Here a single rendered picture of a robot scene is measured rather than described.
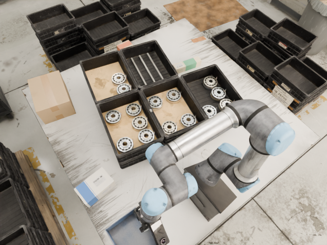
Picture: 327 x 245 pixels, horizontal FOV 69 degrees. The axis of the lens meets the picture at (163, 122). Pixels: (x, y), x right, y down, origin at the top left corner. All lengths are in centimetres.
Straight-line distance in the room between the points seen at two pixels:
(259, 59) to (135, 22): 145
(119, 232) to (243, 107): 73
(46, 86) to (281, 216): 220
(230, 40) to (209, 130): 231
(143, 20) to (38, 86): 162
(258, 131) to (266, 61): 198
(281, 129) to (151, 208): 50
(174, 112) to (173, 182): 90
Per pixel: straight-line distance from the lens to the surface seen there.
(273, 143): 88
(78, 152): 169
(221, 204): 132
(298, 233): 254
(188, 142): 85
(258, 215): 241
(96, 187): 149
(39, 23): 302
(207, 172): 131
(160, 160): 82
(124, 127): 157
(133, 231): 114
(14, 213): 208
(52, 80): 187
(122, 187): 156
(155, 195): 75
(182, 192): 79
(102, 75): 185
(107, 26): 281
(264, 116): 90
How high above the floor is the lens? 219
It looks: 60 degrees down
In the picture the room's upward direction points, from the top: 5 degrees clockwise
